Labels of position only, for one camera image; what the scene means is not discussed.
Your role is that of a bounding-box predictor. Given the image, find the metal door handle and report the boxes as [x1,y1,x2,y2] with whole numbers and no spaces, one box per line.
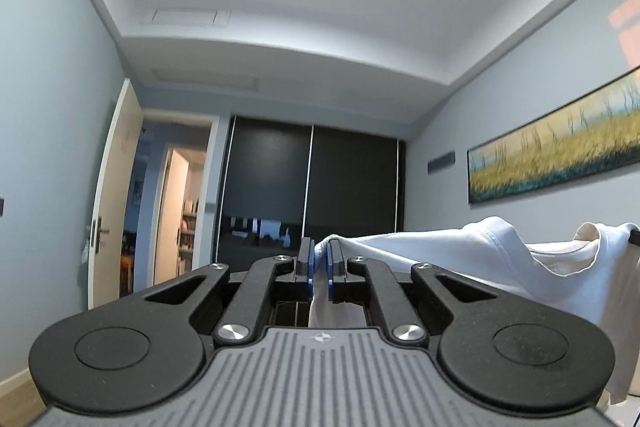
[90,217,110,255]

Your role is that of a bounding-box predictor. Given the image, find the ceiling access panel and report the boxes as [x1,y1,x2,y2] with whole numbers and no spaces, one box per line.
[150,7,232,28]

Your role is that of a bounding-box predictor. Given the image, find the black sliding wardrobe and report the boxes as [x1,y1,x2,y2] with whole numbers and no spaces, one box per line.
[214,116,405,273]

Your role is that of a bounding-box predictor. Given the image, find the hallway shelf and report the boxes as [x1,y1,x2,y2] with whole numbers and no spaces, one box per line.
[179,198,200,268]

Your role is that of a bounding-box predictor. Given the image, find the red wall decoration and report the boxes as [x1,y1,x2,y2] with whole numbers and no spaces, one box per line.
[609,0,640,68]

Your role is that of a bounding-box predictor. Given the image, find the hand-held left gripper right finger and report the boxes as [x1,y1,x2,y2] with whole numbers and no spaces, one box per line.
[326,238,502,350]

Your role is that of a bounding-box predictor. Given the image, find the framed grassland wall painting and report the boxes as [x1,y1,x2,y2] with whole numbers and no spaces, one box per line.
[466,66,640,205]

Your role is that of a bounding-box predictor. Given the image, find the grey wall speaker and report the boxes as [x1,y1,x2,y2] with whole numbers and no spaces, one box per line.
[427,150,457,174]

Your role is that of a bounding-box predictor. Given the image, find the cream room door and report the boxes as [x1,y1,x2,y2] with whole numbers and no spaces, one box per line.
[87,79,143,310]

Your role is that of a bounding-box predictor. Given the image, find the white t-shirt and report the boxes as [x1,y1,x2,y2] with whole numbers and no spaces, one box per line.
[307,216,640,408]

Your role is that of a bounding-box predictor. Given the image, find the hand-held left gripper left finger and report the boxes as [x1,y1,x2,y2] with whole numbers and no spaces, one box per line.
[142,237,317,349]

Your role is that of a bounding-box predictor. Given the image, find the cream hallway door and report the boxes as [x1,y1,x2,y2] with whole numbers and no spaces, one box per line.
[152,147,191,285]

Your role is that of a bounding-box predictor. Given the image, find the orange stool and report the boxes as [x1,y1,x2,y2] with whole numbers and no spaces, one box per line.
[120,257,135,298]

